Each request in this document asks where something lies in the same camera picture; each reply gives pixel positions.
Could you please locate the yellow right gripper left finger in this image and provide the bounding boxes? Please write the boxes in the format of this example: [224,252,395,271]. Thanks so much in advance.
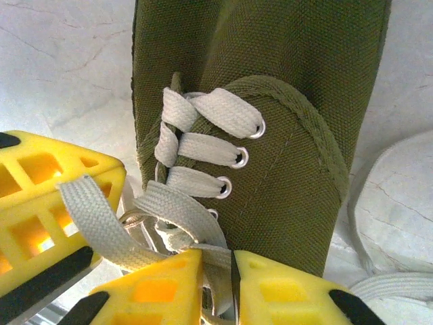
[67,248,204,325]

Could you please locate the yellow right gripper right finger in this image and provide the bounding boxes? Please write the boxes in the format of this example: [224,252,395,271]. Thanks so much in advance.
[231,249,387,325]

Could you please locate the olive shoe with laces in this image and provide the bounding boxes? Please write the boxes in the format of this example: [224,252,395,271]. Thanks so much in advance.
[55,87,433,325]

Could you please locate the olive green canvas shoe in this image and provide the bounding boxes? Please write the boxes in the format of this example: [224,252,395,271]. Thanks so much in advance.
[131,0,393,278]

